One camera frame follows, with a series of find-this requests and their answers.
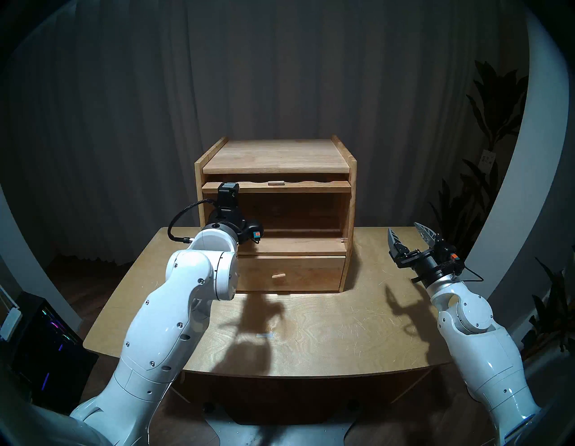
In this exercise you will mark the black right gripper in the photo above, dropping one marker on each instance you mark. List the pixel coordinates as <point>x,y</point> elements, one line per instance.
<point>431,269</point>

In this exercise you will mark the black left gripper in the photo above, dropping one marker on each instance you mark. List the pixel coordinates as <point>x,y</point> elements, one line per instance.
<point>227,218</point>

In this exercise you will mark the wooden sliding door with peg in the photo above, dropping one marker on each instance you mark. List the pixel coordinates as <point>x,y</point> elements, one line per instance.
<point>305,186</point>

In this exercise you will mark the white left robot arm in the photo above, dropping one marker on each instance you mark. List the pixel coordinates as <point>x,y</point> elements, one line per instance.
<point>179,314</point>

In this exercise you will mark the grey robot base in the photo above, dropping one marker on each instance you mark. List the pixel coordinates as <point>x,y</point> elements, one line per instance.
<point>269,434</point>

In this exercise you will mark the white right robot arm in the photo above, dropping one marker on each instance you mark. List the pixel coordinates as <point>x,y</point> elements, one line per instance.
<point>476,323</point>

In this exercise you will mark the wooden cabinet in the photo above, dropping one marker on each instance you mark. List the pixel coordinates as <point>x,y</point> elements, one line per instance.
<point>278,157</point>

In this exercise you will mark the white plant label tag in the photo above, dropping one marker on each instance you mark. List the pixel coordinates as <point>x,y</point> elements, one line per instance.
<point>487,158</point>

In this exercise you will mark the white pillar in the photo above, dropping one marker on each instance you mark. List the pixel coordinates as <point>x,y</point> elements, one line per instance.
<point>27,260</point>
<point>525,189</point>

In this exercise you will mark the grey curtain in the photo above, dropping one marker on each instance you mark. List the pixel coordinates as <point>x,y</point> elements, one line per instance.
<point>134,112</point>

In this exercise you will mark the tall dark leafy plant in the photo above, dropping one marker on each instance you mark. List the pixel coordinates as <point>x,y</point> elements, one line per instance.
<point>494,117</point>

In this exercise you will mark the black computer tower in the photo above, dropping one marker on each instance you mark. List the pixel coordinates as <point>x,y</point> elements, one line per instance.
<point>49,355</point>

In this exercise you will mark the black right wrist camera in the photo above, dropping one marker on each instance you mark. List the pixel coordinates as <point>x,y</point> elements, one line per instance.
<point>453,258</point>

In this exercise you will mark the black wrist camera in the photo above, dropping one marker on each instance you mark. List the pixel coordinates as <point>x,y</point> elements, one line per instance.
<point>250,228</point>
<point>453,258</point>

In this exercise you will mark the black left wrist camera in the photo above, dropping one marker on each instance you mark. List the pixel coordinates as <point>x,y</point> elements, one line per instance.
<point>250,228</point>

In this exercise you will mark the white wall device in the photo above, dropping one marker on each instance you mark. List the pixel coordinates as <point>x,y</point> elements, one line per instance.
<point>10,326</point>

